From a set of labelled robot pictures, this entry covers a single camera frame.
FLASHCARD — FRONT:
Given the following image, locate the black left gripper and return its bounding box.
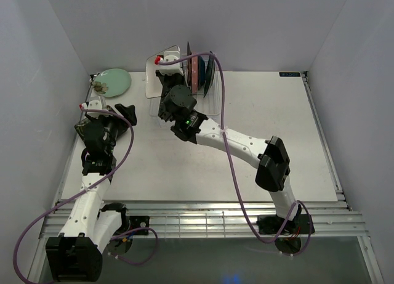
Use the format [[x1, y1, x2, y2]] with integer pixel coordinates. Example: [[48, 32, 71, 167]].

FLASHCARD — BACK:
[[85, 104, 136, 155]]

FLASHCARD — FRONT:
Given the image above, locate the white rectangular plate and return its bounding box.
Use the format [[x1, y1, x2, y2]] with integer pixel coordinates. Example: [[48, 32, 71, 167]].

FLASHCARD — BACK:
[[145, 45, 184, 99]]

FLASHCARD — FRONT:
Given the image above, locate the pink polka dot plate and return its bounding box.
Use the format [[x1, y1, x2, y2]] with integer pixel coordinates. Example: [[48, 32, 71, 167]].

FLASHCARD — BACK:
[[191, 56, 199, 94]]

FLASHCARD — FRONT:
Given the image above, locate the cream floral square plate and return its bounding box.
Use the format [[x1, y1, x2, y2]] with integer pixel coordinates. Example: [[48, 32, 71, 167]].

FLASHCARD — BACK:
[[187, 42, 192, 87]]

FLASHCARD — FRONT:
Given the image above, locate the dark blue leaf plate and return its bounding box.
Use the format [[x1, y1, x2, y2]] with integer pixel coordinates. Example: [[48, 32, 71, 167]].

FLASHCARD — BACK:
[[198, 56, 206, 89]]

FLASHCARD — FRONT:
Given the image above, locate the teal leaf-shaped plate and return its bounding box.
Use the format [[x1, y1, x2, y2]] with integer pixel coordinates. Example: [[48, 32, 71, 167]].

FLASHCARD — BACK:
[[203, 56, 216, 97]]

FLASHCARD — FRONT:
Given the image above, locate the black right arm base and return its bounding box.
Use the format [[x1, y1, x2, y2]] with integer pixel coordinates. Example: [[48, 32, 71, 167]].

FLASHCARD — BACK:
[[256, 214, 315, 235]]

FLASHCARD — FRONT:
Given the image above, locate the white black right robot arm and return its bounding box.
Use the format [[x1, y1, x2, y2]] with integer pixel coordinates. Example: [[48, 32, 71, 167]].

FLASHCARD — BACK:
[[155, 71, 305, 234]]

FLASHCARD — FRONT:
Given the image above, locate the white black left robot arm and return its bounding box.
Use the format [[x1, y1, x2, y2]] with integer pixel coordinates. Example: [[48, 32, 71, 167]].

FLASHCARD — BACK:
[[46, 103, 137, 282]]

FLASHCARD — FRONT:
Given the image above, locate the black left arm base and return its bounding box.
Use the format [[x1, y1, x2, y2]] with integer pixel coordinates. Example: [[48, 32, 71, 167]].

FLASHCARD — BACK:
[[126, 216, 150, 237]]

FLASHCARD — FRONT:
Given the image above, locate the mint green round plate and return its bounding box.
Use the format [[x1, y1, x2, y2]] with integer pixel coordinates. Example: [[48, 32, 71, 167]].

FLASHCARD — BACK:
[[92, 68, 132, 98]]

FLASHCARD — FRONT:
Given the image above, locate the black floral square plate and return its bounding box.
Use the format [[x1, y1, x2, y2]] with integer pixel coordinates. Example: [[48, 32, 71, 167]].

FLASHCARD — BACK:
[[74, 118, 92, 141]]

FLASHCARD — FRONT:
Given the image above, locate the black logo label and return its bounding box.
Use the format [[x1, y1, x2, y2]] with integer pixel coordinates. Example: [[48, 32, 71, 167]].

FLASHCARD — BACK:
[[279, 71, 301, 78]]

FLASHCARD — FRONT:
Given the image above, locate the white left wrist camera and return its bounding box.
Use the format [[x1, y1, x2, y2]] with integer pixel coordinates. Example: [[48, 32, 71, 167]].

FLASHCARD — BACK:
[[79, 96, 109, 118]]

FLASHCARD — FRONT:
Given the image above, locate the white wire dish rack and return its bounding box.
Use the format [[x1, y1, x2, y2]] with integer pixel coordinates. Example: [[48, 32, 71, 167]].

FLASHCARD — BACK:
[[149, 65, 222, 128]]

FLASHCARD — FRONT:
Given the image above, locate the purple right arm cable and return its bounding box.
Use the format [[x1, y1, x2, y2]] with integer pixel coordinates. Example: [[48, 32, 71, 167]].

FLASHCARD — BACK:
[[159, 51, 315, 258]]

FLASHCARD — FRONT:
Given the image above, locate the aluminium rail frame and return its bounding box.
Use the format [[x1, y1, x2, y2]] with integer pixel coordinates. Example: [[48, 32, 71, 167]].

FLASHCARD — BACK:
[[39, 200, 370, 239]]

